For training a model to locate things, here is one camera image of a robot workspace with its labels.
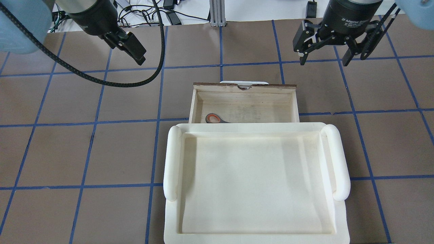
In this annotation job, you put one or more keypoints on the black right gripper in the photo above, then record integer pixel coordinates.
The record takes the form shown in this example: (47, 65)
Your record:
(351, 18)

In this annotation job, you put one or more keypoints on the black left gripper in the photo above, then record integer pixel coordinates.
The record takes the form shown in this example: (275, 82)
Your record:
(94, 17)

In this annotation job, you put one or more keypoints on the black scissors orange rivet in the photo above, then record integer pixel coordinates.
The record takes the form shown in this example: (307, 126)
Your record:
(214, 119)

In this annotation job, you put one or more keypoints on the wooden drawer with white handle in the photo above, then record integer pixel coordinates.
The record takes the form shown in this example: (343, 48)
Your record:
(244, 102)

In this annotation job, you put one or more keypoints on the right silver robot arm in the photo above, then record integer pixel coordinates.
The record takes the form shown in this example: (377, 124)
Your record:
(420, 13)

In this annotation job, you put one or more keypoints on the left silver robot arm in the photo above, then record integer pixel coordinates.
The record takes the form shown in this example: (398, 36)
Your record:
(27, 33)

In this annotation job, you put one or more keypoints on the brown paper mat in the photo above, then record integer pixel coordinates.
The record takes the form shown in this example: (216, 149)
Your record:
(82, 163)

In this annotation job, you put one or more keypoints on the white plastic storage bin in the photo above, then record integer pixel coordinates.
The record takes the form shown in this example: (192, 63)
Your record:
(255, 183)

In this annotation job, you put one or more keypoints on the aluminium frame post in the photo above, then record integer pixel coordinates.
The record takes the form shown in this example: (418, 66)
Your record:
(217, 13)

